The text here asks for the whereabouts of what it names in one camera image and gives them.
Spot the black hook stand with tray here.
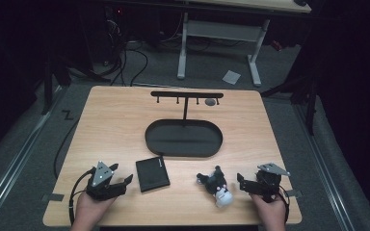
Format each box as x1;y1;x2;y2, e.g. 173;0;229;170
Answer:
144;90;225;159

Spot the black square box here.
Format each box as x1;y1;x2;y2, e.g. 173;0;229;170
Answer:
135;155;172;193

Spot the grey paper sheet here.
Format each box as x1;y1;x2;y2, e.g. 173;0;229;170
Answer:
222;69;242;86

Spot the white-framed desk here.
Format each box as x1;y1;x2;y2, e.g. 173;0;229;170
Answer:
176;0;313;88

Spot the thin black floor cable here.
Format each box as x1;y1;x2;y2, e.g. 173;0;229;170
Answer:
53;118;80;180

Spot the person's right hand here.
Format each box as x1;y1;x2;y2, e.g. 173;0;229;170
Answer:
250;192;287;227

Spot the small red object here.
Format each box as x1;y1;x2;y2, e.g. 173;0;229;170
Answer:
270;39;284;53

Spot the left hand-held gripper cable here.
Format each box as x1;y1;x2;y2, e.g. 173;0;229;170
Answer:
68;168;96;225

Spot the right hand-held gripper cable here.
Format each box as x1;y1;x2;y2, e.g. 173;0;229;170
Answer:
277;188;291;224

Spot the grey tape strip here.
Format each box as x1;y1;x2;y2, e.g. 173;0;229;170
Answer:
284;189;304;198
40;192;66;203

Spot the metal floor rail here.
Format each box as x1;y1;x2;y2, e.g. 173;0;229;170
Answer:
292;103;357;231
0;86;64;224

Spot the person's left hand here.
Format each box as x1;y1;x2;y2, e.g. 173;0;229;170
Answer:
72;192;118;227

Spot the bundle of black cables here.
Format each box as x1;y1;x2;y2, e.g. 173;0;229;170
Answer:
104;9;149;87

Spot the hand-held gripper cable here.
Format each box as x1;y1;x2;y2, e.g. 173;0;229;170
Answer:
68;168;96;225
277;188;291;224

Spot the black metal stand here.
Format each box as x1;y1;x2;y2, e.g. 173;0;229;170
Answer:
259;73;319;137
40;54;73;116

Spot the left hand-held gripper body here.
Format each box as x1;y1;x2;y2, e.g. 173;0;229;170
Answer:
86;161;128;202

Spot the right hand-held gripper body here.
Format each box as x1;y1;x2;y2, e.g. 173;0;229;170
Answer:
254;162;292;204

